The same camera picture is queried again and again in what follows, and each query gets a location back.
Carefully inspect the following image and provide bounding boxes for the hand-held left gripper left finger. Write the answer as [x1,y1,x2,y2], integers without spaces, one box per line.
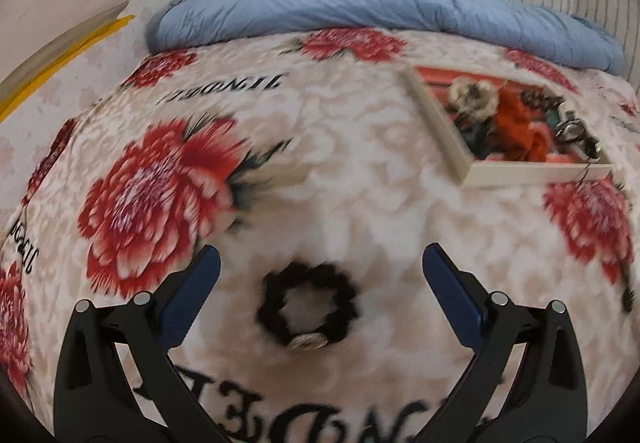
[52,244,236,443]

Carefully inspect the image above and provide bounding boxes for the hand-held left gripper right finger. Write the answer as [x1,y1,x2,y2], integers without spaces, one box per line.
[421,243,588,443]

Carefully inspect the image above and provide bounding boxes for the black scrunchie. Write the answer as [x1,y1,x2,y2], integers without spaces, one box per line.
[256,260,360,353]

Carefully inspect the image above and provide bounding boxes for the white shallow box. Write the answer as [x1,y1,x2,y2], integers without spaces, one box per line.
[402,64,616,187]

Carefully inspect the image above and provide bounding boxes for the orange scrunchie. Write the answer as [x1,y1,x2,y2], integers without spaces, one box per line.
[487,86,551,163]

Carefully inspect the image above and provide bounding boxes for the beige scrunchie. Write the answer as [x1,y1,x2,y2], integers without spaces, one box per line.
[446,77,501,116]

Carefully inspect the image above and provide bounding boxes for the floral printed blanket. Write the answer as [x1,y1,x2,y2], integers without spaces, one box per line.
[0,26,640,443]

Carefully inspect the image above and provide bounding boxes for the yellow strip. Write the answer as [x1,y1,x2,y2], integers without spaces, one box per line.
[0,14,136,121]

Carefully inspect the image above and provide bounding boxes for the blue duvet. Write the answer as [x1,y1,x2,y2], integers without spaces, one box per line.
[146,0,626,76]

